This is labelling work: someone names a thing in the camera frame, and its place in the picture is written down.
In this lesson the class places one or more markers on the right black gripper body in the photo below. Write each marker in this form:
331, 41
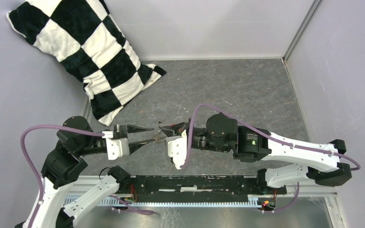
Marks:
195, 132

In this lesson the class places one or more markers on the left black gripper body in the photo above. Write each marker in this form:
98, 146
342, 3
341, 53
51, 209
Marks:
122, 129

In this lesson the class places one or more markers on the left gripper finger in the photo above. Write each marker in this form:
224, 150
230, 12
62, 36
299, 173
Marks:
137, 129
134, 146

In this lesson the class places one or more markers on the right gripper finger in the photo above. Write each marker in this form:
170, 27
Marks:
170, 132
173, 128

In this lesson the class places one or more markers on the keyring loop with red tag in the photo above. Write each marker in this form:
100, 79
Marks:
160, 136

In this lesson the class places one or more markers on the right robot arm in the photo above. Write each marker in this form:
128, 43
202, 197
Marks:
305, 161

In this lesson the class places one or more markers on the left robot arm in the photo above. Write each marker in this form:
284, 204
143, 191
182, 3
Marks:
63, 165

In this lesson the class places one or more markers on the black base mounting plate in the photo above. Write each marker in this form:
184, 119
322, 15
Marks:
194, 189

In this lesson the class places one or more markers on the black white checkered cloth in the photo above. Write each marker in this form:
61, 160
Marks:
84, 38

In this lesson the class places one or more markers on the corner aluminium profile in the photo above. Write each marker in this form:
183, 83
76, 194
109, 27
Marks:
302, 28

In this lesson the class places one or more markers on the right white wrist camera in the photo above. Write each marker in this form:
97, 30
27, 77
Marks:
177, 150

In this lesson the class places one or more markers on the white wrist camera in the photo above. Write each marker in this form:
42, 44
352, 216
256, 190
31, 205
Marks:
111, 146
177, 150

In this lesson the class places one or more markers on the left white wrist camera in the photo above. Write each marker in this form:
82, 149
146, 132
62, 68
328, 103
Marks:
111, 146

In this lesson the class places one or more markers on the toothed cable duct strip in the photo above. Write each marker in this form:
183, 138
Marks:
109, 201

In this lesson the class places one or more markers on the aluminium frame rail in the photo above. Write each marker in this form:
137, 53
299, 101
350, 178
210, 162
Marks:
307, 188

